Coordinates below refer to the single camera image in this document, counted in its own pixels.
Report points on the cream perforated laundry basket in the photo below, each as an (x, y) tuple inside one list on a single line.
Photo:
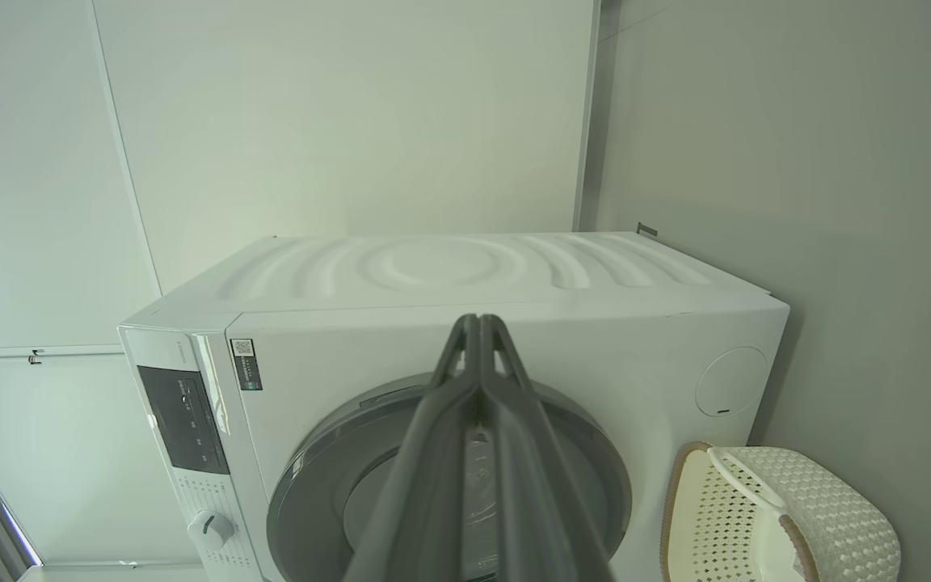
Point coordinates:
[(829, 517)]

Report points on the white washing machine knob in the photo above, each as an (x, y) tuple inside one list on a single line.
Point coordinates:
[(211, 530)]

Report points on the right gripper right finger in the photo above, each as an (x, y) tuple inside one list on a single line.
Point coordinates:
[(538, 517)]

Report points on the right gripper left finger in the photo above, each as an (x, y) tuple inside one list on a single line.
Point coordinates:
[(425, 501)]

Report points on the black washing machine control panel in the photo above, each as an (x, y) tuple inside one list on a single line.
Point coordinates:
[(183, 420)]

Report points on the dark QR code sticker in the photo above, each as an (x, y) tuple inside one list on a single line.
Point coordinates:
[(246, 365)]

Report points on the white front-load washing machine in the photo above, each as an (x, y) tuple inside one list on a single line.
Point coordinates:
[(352, 323)]

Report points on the round glass washing machine door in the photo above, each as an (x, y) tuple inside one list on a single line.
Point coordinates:
[(328, 485)]

